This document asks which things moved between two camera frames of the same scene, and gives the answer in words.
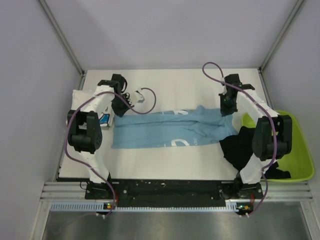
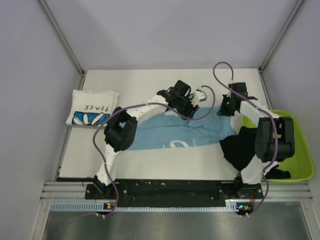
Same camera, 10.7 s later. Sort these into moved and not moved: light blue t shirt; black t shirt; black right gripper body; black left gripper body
Moved: black left gripper body
Not moved: black t shirt; light blue t shirt; black right gripper body
